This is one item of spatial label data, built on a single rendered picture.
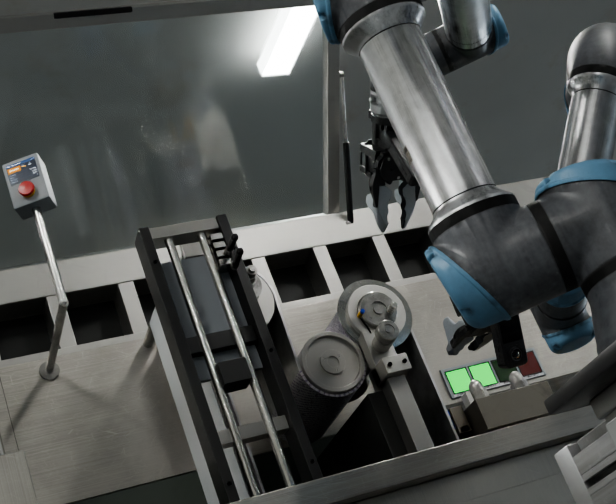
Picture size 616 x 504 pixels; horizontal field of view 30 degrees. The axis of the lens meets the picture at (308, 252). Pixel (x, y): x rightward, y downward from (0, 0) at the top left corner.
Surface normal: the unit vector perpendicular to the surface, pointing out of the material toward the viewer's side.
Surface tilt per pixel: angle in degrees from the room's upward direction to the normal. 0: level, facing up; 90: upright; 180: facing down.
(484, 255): 96
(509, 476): 90
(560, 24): 180
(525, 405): 90
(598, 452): 90
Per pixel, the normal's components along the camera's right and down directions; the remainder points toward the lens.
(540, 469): 0.27, -0.51
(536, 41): 0.34, 0.85
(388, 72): -0.62, 0.02
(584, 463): -0.89, 0.14
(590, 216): -0.25, -0.24
